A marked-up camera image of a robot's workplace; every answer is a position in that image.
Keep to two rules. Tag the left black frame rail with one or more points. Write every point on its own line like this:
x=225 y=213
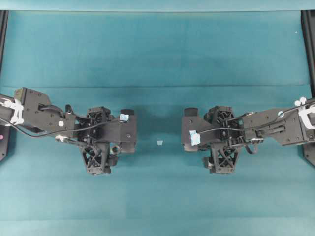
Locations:
x=3 y=28

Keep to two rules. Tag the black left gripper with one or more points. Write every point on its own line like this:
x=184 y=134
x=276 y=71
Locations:
x=95 y=152

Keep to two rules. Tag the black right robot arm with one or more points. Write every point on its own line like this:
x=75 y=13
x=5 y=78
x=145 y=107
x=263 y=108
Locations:
x=287 y=126

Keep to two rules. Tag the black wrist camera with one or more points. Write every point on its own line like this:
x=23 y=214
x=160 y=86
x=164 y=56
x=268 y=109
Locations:
x=123 y=132
x=192 y=125

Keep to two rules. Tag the black frame rail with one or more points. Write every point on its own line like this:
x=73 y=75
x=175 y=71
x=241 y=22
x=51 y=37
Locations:
x=3 y=28
x=308 y=29

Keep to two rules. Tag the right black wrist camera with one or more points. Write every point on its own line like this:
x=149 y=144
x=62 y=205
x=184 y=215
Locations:
x=192 y=125

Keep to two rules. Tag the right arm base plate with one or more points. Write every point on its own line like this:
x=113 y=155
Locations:
x=307 y=153

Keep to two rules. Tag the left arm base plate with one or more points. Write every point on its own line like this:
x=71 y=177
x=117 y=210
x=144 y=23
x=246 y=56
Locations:
x=7 y=141

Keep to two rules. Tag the right black frame rail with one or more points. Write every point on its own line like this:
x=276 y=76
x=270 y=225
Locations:
x=308 y=29

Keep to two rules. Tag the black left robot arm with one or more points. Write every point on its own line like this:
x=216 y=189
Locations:
x=33 y=114

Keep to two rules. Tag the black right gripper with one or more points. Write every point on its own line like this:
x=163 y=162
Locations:
x=226 y=143

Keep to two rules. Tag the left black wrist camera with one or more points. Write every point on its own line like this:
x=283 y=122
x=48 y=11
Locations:
x=123 y=132

